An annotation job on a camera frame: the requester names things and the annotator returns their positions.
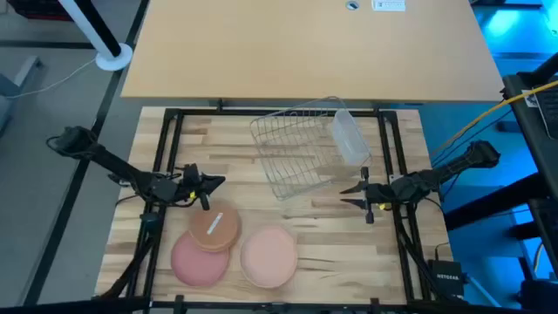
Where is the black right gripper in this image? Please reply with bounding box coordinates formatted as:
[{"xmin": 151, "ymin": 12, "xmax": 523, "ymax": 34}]
[{"xmin": 339, "ymin": 167, "xmax": 396, "ymax": 224}]

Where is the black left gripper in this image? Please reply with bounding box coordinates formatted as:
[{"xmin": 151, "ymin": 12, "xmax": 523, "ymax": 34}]
[{"xmin": 174, "ymin": 163, "xmax": 227, "ymax": 211}]

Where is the orange-brown plastic plate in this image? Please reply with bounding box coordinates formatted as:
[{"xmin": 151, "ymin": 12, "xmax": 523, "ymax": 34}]
[{"xmin": 187, "ymin": 202, "xmax": 242, "ymax": 253}]

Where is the salmon pink plastic plate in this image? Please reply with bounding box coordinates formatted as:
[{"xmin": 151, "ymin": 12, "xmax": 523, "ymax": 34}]
[{"xmin": 170, "ymin": 230, "xmax": 231, "ymax": 288}]

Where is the peach plastic plate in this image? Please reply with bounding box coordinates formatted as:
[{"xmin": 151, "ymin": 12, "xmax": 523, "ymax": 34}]
[{"xmin": 239, "ymin": 225, "xmax": 299, "ymax": 290}]

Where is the translucent plastic cutlery caddy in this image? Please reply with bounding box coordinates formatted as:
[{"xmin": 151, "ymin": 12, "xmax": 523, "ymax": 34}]
[{"xmin": 330, "ymin": 108, "xmax": 372, "ymax": 167}]

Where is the beige wooden desk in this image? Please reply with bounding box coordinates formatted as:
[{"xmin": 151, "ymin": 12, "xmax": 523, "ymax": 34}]
[{"xmin": 120, "ymin": 0, "xmax": 506, "ymax": 104}]

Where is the white pole with round base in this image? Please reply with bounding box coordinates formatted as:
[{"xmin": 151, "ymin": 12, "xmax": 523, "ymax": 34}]
[{"xmin": 58, "ymin": 0, "xmax": 134, "ymax": 72}]

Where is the black equipment cart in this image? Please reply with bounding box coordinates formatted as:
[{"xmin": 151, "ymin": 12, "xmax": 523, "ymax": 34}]
[{"xmin": 500, "ymin": 51, "xmax": 558, "ymax": 314}]

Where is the white power strip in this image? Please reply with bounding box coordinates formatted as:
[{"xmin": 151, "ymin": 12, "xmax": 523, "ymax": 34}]
[{"xmin": 371, "ymin": 0, "xmax": 407, "ymax": 13}]

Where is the grey furniture base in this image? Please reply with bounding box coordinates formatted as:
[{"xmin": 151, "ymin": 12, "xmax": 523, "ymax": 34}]
[{"xmin": 0, "ymin": 55, "xmax": 44, "ymax": 136}]

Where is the dark crate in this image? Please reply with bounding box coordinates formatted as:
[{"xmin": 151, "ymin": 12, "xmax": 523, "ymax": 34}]
[{"xmin": 6, "ymin": 0, "xmax": 73, "ymax": 22}]

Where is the black aluminium table frame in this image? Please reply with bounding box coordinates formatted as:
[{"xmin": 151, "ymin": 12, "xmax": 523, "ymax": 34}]
[{"xmin": 126, "ymin": 107, "xmax": 437, "ymax": 306}]

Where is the grey wire dish rack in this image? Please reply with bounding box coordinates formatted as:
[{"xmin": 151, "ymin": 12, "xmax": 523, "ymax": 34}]
[{"xmin": 248, "ymin": 96, "xmax": 374, "ymax": 201}]

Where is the black Netgear network switch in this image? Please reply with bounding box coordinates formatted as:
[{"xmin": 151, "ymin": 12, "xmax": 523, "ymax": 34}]
[{"xmin": 426, "ymin": 259, "xmax": 466, "ymax": 298}]

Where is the white floor cable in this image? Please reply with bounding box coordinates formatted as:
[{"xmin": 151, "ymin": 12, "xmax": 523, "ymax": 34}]
[{"xmin": 6, "ymin": 57, "xmax": 98, "ymax": 99}]

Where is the yellow cable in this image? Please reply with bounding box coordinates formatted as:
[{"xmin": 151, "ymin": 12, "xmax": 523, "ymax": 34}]
[{"xmin": 431, "ymin": 79, "xmax": 558, "ymax": 154}]

